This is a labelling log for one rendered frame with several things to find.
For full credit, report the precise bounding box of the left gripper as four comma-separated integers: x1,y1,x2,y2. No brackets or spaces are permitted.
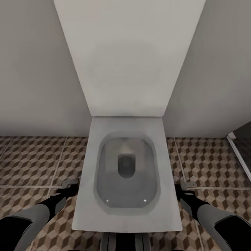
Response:
56,187,79,199

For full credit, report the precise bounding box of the robot trunk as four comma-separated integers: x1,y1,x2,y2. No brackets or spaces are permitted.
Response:
100,232,151,251

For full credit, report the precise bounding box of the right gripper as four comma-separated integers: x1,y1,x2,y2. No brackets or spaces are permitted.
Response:
176,190,196,200

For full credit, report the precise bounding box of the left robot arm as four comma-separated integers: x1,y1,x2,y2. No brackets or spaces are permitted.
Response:
0,179,79,251

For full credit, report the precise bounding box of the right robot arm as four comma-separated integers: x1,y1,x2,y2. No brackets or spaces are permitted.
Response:
176,182,251,251

